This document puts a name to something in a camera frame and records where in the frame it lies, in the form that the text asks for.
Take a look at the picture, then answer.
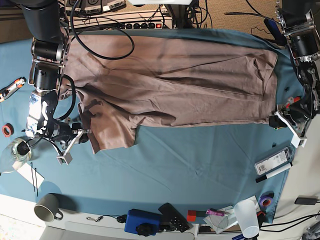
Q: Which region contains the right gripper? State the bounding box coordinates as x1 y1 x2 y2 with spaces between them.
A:
46 119 90 148

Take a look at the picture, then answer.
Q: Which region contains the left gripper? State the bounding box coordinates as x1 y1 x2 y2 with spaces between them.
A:
268 102 311 128

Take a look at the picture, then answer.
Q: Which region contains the pink T-shirt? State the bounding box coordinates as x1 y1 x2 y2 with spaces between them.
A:
65 36 278 153

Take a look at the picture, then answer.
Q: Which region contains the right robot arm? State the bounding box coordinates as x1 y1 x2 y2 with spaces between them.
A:
17 0 87 149

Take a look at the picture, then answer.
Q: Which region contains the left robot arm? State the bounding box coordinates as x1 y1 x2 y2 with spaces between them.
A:
275 0 320 127

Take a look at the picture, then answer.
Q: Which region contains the clear plastic case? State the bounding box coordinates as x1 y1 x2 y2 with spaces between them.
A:
254 146 295 176

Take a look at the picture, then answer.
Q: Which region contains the black white marker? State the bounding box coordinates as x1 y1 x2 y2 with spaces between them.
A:
255 162 293 183

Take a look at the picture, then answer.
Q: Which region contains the black zip tie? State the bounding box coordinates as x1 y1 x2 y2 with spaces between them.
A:
30 162 39 197

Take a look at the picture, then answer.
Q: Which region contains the white paper card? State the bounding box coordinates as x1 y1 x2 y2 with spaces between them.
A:
17 163 45 188

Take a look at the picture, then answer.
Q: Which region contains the red tape roll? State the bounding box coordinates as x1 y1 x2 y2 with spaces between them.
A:
1 123 14 138

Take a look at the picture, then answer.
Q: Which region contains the purple tape roll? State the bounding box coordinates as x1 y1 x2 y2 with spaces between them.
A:
259 192 274 208

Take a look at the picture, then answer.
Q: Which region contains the grey ceramic mug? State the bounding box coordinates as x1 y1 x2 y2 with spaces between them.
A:
33 193 64 223

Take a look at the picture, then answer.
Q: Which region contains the black phone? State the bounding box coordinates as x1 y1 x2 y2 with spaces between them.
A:
294 197 320 206

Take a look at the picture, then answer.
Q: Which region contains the orange white utility knife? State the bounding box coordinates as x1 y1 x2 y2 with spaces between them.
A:
0 77 27 103

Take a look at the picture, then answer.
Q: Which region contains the blue black tool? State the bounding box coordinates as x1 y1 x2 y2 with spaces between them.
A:
263 18 287 47

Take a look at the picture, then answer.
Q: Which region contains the translucent plastic cup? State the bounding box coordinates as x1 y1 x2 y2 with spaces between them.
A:
234 199 260 239

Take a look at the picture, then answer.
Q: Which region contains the blue box with knob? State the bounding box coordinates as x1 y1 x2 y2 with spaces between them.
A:
124 209 162 237

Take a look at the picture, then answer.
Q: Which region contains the purple tube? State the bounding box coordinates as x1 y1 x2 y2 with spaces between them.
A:
205 208 225 217

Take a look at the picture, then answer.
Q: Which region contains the black remote control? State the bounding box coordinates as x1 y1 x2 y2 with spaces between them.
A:
158 203 191 233

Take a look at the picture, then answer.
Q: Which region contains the red black block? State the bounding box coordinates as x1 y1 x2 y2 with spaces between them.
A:
186 210 207 222

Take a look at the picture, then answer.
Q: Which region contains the black power strip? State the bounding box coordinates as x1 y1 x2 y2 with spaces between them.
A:
124 22 164 29

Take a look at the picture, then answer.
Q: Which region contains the orange handled screwdriver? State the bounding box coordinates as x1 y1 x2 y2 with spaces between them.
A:
285 96 301 109

